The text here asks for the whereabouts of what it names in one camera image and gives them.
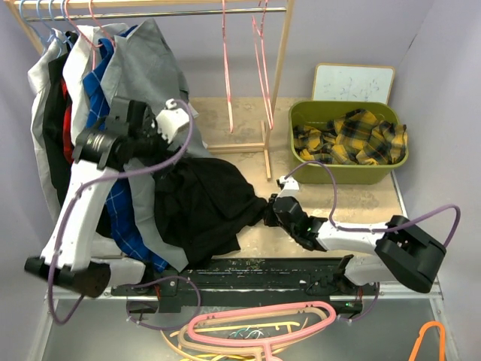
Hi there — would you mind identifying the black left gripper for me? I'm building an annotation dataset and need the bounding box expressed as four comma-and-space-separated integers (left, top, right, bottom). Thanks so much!
131, 111, 187, 178

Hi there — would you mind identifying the pink wire hanger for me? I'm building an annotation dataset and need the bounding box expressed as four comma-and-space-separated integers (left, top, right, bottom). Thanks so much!
252, 1, 274, 130

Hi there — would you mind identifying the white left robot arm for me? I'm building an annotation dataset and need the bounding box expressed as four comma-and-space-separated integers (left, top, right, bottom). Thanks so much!
24, 97, 192, 298

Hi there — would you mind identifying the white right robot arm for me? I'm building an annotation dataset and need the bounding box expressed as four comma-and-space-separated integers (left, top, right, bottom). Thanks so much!
264, 194, 446, 294

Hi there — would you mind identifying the blue checked shirt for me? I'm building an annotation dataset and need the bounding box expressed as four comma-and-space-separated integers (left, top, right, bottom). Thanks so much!
83, 38, 168, 272

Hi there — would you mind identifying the red black plaid shirt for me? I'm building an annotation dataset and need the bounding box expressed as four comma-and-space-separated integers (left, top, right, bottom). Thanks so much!
61, 78, 74, 164

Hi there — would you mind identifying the white shirt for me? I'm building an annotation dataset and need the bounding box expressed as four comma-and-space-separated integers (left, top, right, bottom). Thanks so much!
62, 23, 129, 143

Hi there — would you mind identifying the yellow plaid shirt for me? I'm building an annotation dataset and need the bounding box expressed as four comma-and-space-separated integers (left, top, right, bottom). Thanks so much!
293, 108, 408, 165

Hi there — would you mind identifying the pink plastic hanger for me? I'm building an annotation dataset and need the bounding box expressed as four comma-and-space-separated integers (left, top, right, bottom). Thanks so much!
187, 301, 337, 360

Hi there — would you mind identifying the light grey shirt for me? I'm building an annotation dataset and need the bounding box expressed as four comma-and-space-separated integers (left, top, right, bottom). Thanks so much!
27, 41, 61, 223

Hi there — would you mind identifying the pink hanger on rack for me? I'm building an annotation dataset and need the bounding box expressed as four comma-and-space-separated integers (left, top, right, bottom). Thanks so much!
221, 0, 234, 133

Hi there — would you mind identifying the yellow plastic hanger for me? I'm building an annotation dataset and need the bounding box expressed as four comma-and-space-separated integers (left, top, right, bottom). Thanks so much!
181, 353, 256, 361

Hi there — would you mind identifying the orange plastic hanger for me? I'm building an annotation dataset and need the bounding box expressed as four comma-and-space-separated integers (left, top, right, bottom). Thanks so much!
407, 321, 447, 361

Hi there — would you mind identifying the olive green plastic bin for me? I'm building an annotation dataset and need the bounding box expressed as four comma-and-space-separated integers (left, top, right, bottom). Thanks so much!
289, 101, 409, 184

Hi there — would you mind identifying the small whiteboard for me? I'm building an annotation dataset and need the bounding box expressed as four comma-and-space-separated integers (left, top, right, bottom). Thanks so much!
311, 63, 395, 105

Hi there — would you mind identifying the wooden clothes rack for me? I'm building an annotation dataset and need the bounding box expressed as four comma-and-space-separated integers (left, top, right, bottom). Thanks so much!
5, 1, 295, 180

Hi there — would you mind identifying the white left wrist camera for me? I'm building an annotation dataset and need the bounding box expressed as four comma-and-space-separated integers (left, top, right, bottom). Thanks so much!
155, 99, 189, 144

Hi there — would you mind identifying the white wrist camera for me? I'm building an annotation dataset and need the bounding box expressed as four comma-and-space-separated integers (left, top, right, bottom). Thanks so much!
155, 99, 189, 144
277, 176, 300, 198

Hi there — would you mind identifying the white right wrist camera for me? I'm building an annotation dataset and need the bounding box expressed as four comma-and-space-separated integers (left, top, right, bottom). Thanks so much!
277, 176, 300, 198

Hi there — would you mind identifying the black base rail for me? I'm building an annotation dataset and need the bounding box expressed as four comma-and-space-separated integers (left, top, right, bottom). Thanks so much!
111, 257, 377, 314

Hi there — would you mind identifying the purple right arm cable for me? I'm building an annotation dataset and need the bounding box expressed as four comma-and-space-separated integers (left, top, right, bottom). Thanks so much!
283, 160, 461, 247

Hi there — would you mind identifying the blue wire hanger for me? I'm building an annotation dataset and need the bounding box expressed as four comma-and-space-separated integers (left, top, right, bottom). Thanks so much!
18, 1, 74, 57

